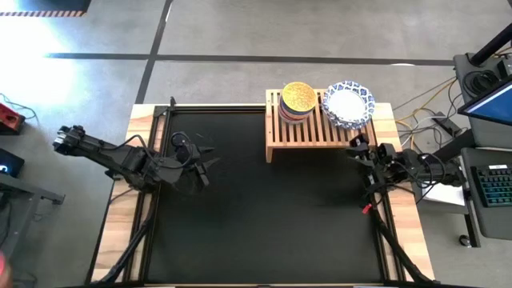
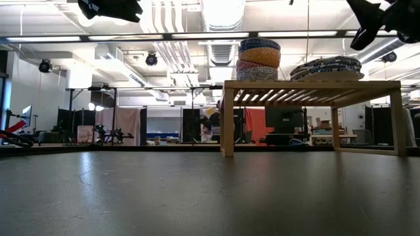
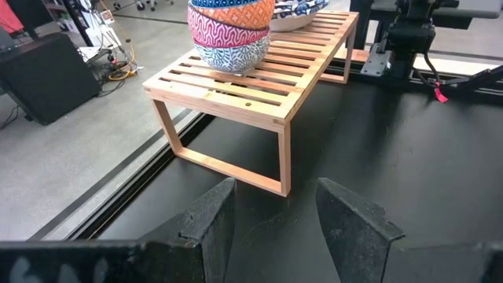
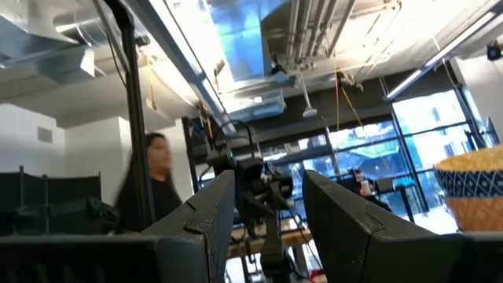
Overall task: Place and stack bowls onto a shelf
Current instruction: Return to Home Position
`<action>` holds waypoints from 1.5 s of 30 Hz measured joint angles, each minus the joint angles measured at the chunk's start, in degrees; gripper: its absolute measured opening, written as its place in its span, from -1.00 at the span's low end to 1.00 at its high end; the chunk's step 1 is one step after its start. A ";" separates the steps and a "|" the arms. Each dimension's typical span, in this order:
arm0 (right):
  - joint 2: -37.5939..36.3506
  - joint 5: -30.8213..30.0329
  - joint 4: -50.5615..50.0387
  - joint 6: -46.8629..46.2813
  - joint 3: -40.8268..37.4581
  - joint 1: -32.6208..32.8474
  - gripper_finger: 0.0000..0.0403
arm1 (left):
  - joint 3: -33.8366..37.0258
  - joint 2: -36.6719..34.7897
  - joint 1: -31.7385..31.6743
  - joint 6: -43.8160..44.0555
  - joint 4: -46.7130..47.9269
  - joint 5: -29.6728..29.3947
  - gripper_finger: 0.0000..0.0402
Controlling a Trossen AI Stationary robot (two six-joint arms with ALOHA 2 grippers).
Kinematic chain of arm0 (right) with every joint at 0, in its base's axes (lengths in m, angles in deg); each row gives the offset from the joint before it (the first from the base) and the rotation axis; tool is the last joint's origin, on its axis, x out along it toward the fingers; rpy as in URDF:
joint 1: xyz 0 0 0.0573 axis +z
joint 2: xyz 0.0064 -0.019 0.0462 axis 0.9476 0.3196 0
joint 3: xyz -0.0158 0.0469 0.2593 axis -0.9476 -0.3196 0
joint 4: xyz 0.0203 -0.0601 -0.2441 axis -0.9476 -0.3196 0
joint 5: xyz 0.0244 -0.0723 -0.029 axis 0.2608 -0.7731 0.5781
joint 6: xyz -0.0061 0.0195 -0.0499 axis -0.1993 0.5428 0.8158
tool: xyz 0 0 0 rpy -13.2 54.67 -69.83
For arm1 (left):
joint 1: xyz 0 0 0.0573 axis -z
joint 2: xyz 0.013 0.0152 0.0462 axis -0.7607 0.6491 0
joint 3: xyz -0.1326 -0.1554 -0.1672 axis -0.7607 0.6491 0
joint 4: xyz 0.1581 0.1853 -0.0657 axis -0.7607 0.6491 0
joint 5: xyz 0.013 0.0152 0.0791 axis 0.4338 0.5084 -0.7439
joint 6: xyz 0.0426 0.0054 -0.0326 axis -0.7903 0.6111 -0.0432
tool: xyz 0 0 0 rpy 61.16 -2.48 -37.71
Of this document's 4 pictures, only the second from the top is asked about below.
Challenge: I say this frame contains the beige curtain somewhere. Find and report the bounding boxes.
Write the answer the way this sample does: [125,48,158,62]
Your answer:
[98,106,142,146]

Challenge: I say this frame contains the silver ceiling air duct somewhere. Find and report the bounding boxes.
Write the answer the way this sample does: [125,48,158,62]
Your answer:
[200,0,246,66]

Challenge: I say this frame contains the orange curtain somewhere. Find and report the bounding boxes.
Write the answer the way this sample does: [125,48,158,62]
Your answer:
[244,108,275,145]

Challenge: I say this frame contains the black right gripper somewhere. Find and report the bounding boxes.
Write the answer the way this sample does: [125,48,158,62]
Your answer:
[346,0,420,50]

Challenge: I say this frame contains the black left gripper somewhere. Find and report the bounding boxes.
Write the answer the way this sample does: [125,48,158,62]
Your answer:
[77,0,144,23]

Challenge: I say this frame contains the white bowl blue-grey pattern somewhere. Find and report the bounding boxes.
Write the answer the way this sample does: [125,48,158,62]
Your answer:
[236,67,279,82]

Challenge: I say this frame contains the black partition panel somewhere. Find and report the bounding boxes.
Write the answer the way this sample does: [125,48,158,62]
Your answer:
[182,108,201,144]
[56,108,96,135]
[365,104,394,147]

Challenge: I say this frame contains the black background stand frame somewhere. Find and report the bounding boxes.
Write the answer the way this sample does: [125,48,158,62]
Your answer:
[65,85,224,147]

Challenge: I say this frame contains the black cable loop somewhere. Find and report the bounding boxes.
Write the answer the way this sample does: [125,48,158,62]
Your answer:
[0,129,33,148]

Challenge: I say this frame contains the white pink sign board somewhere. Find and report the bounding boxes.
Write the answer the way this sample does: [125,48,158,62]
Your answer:
[77,125,95,144]

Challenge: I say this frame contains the cardboard box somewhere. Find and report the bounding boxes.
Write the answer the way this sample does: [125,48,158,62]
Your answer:
[316,117,332,130]

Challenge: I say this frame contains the black aluminium table frame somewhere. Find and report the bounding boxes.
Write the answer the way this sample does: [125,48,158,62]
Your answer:
[0,144,420,158]

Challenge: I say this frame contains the grey box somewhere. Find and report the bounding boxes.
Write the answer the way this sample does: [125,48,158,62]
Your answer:
[38,130,65,147]

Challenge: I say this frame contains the red slanted bar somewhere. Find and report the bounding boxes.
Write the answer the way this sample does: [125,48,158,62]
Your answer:
[0,120,27,138]

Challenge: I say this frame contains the black background screen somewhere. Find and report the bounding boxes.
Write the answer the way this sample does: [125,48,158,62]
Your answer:
[264,106,305,134]

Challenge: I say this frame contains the orange patterned bowl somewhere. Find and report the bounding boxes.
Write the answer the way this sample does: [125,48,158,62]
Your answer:
[238,48,282,69]

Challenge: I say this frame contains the blue patterned bowl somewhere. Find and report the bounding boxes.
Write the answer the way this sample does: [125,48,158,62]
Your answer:
[238,37,282,55]

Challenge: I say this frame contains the wooden slatted shelf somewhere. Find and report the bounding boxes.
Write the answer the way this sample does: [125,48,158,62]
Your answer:
[220,80,408,157]

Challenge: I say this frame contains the light background table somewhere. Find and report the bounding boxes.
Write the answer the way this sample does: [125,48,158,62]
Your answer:
[310,132,358,146]

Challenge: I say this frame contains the background computer monitor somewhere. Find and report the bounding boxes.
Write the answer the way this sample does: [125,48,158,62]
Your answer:
[21,104,33,128]

